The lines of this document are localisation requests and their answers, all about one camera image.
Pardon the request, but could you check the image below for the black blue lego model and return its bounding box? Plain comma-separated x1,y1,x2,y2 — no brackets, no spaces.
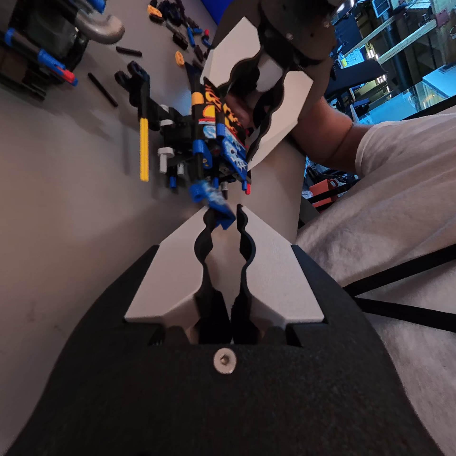
115,61,254,230

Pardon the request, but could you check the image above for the grey curved tube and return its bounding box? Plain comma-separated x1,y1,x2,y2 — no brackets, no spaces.
73,7,125,45

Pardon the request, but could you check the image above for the blue red lego pin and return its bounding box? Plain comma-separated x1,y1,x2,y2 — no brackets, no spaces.
37,49,78,87

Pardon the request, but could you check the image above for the person's white shirt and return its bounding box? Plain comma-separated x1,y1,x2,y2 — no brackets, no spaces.
296,112,456,456

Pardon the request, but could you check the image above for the black strap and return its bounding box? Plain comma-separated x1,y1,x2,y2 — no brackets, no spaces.
354,297,456,333
344,255,456,296

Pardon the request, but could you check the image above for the black parts organizer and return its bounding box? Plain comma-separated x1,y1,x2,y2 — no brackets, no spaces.
0,0,90,100

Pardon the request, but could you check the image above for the orange black box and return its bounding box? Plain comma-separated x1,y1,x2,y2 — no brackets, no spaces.
308,178,342,211

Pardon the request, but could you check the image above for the person's right hand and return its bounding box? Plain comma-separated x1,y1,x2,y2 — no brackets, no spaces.
227,93,256,128

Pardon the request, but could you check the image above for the blue plastic sheet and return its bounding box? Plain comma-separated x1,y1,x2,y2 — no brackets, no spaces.
199,0,223,24

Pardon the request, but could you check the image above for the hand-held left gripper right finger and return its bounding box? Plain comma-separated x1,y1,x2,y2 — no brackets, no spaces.
231,204,325,344

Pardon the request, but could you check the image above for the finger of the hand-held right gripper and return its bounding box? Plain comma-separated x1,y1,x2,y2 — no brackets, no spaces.
244,53,315,172
199,16,266,97

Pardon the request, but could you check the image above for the blue black lego pin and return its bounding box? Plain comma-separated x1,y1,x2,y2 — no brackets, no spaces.
0,28,40,57

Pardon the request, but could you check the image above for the pile of dark lego pieces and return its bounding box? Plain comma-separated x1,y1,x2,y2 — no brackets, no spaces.
157,0,214,68

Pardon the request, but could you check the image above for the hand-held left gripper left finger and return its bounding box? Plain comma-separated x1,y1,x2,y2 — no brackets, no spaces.
124,207,234,344

